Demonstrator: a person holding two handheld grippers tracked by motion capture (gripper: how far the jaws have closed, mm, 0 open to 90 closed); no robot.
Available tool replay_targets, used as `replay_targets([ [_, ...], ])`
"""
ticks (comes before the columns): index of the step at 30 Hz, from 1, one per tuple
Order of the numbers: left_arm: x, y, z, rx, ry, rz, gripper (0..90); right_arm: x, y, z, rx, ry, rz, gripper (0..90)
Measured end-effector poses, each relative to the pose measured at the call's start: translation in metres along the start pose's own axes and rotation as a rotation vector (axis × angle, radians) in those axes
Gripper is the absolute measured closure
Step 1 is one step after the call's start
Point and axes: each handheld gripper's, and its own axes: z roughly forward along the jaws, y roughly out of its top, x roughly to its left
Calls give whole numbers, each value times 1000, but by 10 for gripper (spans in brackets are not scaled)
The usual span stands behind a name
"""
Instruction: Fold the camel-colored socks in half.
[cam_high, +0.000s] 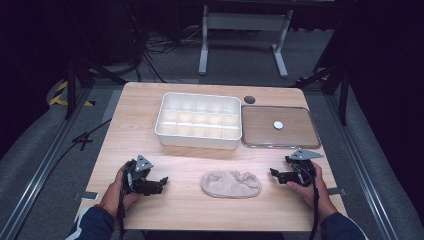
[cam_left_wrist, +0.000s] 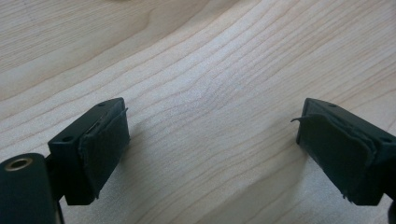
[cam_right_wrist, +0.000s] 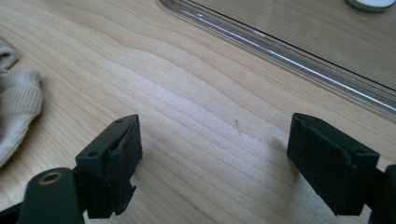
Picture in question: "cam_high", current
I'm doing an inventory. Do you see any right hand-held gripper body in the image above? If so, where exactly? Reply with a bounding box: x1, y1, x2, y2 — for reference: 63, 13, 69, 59
283, 148, 325, 186

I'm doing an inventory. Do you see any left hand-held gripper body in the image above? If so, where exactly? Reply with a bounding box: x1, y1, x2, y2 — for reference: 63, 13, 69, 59
123, 154, 164, 197

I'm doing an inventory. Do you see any beige sock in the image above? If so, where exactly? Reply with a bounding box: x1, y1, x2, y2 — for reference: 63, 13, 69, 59
200, 170, 262, 200

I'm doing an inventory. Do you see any white compartment storage box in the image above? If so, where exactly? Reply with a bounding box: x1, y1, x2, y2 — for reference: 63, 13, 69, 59
154, 91, 243, 151

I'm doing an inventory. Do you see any person's left hand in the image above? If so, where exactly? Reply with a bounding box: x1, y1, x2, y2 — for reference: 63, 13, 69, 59
103, 162, 142, 215

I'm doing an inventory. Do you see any person's right hand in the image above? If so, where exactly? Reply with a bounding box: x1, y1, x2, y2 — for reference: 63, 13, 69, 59
285, 161, 335, 218

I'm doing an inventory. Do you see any clear lid with white knob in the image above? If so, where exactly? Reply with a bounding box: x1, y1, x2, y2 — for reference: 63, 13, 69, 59
240, 104, 322, 150

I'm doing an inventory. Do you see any grey tape piece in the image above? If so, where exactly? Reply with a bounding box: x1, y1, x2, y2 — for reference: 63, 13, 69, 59
327, 187, 348, 197
73, 191, 100, 202

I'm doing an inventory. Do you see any black tripod stand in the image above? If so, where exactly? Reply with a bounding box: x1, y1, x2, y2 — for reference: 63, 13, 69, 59
292, 61, 352, 127
63, 54, 128, 121

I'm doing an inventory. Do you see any yellow black floor tape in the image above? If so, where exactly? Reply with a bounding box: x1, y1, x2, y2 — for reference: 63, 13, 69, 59
48, 80, 96, 108

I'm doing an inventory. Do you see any grey metal stand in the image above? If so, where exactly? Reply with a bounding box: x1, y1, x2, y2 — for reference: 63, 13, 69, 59
198, 4, 295, 80

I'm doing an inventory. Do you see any left hand-held gripper cable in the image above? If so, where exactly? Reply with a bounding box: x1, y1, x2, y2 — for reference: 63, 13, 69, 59
116, 168, 132, 240

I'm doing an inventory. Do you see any hand-held gripper cable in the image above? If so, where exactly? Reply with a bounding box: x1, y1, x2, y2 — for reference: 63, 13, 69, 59
298, 165, 322, 240
116, 168, 132, 240

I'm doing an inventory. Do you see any right hand-held gripper cable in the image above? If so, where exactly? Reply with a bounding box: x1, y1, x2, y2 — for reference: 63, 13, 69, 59
298, 165, 322, 240

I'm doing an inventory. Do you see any red wrist string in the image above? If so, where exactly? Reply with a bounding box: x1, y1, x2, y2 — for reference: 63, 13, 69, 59
94, 203, 114, 216

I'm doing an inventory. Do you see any aluminium floor rail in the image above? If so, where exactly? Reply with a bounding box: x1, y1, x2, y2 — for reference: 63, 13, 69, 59
323, 94, 399, 240
0, 85, 95, 240

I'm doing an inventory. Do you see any thin black floor cable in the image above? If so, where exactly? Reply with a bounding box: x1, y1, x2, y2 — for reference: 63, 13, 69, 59
49, 118, 113, 174

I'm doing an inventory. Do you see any black floor cable bundle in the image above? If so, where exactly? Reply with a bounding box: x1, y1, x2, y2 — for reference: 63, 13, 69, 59
134, 26, 203, 83

